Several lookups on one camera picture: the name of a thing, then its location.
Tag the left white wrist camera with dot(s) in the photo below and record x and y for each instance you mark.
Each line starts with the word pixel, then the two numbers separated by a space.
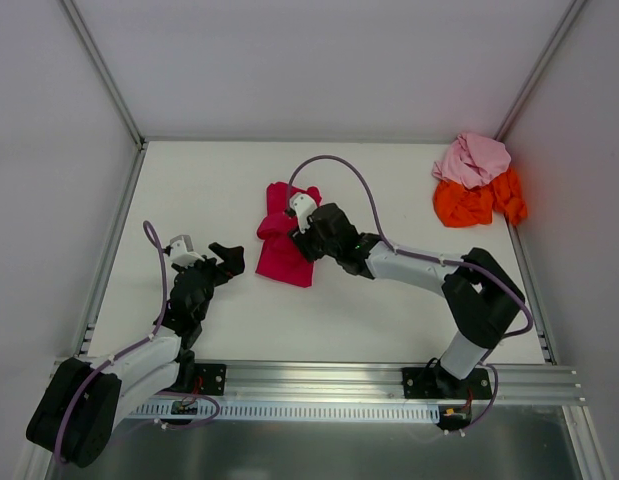
pixel 181 252

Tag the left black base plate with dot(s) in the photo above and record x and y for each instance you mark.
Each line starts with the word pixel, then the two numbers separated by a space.
pixel 201 378

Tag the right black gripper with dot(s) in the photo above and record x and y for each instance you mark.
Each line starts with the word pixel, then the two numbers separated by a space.
pixel 305 241

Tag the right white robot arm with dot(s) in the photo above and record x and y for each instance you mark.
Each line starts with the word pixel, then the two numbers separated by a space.
pixel 482 298

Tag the orange t shirt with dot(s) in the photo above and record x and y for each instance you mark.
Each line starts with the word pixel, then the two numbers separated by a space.
pixel 459 207

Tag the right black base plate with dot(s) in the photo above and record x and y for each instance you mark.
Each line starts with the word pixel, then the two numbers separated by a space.
pixel 419 385

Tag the right aluminium frame post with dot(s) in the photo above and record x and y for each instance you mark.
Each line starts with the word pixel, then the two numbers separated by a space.
pixel 557 38

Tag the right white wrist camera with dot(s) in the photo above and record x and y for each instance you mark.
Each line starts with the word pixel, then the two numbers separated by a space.
pixel 302 205

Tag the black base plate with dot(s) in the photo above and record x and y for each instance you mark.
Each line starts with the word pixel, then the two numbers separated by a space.
pixel 201 378
pixel 419 385

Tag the aluminium mounting rail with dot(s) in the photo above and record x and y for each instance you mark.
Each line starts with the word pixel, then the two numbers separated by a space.
pixel 541 384

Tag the aluminium frame post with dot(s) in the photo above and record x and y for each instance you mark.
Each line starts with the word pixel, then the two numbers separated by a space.
pixel 88 43
pixel 557 38

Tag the white slotted cable duct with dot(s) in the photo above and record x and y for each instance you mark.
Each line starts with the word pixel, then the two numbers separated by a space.
pixel 401 412

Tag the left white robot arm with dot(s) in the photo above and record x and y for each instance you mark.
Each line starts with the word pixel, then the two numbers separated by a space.
pixel 88 397

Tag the left aluminium frame post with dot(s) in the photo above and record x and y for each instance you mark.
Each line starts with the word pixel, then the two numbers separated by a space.
pixel 88 43

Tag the magenta t shirt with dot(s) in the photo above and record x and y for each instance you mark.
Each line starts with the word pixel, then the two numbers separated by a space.
pixel 280 260

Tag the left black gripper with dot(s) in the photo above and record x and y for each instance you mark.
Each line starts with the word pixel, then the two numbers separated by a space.
pixel 212 267

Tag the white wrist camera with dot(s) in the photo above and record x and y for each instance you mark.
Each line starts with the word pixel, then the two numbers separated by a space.
pixel 302 205
pixel 181 252

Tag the pink t shirt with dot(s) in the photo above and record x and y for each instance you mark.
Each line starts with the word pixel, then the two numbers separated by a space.
pixel 472 160

